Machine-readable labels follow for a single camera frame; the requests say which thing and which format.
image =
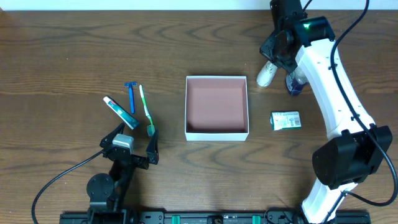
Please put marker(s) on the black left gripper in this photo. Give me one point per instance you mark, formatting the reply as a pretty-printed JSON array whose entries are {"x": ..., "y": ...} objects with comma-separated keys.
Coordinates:
[{"x": 134, "y": 158}]

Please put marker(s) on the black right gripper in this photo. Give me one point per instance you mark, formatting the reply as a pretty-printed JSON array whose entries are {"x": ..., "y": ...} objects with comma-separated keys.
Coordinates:
[{"x": 280, "y": 59}]

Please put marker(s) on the green Colgate toothpaste tube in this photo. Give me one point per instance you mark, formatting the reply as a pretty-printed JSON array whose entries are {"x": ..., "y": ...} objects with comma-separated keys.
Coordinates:
[{"x": 121, "y": 112}]

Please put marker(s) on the white shampoo tube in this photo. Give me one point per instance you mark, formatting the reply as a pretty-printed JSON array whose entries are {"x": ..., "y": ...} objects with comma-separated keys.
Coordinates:
[{"x": 266, "y": 74}]

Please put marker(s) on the clear foam pump bottle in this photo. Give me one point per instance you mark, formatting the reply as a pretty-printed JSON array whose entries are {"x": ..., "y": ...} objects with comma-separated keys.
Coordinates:
[{"x": 295, "y": 82}]

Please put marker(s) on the green and white soap box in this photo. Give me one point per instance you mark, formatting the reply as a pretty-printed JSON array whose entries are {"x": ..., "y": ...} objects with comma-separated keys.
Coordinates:
[{"x": 285, "y": 120}]

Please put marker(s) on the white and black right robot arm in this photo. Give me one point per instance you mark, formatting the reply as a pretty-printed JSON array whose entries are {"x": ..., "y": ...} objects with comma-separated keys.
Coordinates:
[{"x": 307, "y": 49}]

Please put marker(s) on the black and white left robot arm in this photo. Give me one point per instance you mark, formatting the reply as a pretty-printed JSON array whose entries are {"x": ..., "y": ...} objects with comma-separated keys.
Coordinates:
[{"x": 108, "y": 190}]

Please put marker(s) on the green and white toothbrush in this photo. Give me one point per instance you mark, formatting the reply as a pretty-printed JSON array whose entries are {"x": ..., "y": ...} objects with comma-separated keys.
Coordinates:
[{"x": 150, "y": 127}]

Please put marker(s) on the blue disposable razor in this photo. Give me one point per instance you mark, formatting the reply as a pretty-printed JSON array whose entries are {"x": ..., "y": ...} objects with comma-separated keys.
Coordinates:
[{"x": 130, "y": 86}]

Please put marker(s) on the white box with pink interior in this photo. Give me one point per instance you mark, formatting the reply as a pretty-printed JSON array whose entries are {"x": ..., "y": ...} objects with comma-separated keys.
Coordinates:
[{"x": 216, "y": 108}]

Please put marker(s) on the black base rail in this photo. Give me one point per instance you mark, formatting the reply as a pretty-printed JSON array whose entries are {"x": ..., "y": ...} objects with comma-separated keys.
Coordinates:
[{"x": 214, "y": 217}]

